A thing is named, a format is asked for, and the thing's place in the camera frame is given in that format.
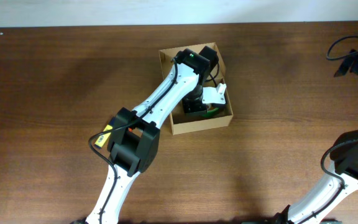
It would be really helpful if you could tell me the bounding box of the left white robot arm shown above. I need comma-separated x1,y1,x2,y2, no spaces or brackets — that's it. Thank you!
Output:
78,46,220,224

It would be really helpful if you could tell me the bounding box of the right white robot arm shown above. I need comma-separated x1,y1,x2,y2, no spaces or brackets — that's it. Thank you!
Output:
265,129,358,224

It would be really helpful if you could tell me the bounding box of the brown cardboard box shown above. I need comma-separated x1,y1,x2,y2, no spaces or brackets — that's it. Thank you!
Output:
159,43,233,135

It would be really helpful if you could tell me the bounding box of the yellow highlighter marker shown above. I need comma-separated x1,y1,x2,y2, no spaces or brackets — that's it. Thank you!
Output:
94,117,114,149

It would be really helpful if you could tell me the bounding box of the green tape roll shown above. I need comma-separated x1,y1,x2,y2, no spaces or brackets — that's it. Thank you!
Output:
201,104,226,118

